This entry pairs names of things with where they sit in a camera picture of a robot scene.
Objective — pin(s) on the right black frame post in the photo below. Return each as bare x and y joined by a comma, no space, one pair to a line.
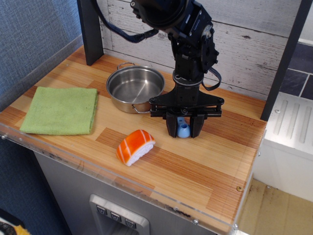
292,41

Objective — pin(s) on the yellow object at corner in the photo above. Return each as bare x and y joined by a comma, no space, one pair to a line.
19,230

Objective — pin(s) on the left black frame post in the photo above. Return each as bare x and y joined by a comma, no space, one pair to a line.
91,33

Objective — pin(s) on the toy salmon sushi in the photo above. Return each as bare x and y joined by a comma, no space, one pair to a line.
134,146

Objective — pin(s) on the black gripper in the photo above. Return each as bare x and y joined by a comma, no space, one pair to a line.
184,101

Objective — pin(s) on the silver dispenser panel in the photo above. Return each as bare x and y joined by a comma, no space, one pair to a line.
113,219

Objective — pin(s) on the small steel pot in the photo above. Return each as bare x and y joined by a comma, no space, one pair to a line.
131,86

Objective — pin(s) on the black frame post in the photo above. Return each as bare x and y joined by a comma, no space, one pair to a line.
292,41
91,33

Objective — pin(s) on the clear acrylic edge strip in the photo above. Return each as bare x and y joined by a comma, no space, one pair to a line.
73,179

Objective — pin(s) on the green cloth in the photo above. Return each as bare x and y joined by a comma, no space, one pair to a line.
68,111

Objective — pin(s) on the white ribbed side counter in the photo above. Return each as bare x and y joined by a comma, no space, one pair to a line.
285,159

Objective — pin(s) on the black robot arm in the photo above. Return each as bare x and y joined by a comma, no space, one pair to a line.
189,28

